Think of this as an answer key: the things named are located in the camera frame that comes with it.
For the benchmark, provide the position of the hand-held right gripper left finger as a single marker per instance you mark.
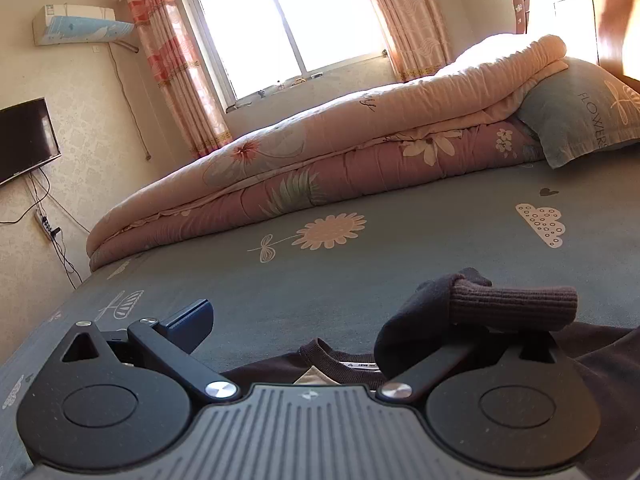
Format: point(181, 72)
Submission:
point(192, 320)

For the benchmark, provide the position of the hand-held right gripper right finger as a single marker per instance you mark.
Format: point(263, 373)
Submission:
point(430, 366)

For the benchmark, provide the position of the white sweatshirt with dark sleeves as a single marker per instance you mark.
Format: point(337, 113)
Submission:
point(510, 302)

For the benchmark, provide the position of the blue-grey floral bed sheet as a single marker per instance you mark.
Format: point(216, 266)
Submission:
point(400, 260)

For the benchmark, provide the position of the white power strip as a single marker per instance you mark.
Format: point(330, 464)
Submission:
point(46, 222)

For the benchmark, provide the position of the folded pink floral quilt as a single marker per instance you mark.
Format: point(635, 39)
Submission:
point(325, 160)

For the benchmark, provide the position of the grey-green flower print pillow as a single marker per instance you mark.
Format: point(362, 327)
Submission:
point(575, 115)

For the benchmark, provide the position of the window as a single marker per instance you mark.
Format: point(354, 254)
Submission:
point(285, 25)

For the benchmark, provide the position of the wooden headboard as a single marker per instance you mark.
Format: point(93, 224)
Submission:
point(575, 5)

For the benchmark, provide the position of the black wall television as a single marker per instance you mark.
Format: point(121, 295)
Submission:
point(25, 140)

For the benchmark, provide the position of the white wall air conditioner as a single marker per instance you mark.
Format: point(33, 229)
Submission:
point(75, 25)

